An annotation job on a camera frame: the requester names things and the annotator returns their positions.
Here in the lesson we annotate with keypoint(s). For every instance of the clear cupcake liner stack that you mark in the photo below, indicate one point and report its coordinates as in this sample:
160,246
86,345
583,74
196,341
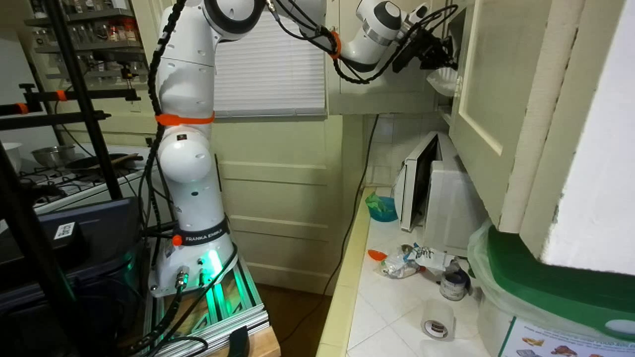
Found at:
446,82

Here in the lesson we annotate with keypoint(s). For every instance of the closed cream cabinet door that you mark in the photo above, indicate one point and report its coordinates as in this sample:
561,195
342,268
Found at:
513,64

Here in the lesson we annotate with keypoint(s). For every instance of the white microwave oven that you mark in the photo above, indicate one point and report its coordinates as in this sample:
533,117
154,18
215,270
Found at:
436,197

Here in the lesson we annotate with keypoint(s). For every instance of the small orange utensil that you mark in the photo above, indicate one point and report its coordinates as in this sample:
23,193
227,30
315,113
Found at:
376,254

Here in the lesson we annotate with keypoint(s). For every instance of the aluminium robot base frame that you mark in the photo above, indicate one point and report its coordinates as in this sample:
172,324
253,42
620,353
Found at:
213,312

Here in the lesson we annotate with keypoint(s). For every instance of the white window blind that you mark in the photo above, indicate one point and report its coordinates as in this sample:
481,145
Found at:
269,74

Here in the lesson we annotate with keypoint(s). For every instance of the blue plastic bowl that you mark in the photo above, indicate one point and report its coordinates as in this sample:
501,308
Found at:
382,209

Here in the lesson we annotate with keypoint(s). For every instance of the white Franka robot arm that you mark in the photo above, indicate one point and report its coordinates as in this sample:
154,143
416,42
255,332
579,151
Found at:
182,88

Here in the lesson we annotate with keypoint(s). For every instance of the crumpled snack wrapper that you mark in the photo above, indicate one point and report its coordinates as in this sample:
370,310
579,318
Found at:
414,258

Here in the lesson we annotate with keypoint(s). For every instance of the small glass jar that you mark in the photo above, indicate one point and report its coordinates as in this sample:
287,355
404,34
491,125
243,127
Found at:
456,282

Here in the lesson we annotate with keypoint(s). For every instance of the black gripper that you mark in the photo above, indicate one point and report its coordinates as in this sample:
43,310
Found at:
420,42

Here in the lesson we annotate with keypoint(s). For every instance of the white bin green liner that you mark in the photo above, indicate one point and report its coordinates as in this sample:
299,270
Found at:
535,310

